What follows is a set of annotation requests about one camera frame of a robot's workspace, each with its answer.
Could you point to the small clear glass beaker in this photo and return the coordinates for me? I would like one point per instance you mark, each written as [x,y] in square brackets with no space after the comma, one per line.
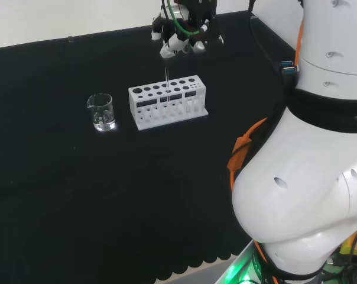
[103,118]

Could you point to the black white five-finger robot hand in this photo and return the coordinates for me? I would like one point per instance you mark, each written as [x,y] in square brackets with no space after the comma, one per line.
[200,17]

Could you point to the blue USB plug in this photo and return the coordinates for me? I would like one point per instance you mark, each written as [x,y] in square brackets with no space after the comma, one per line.
[289,70]
[287,63]

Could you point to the white test tube rack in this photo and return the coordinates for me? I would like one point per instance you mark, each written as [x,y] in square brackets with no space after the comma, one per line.
[155,116]

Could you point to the clear glass rod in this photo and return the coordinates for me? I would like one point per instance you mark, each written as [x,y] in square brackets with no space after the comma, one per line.
[167,77]

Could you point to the black bench cloth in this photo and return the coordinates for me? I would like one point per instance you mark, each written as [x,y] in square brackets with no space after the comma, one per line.
[78,192]

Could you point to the grey base plate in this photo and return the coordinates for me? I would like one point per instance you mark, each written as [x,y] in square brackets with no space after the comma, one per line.
[227,261]

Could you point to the yellow stop button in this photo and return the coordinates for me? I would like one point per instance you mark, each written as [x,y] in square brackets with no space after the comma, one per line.
[348,245]

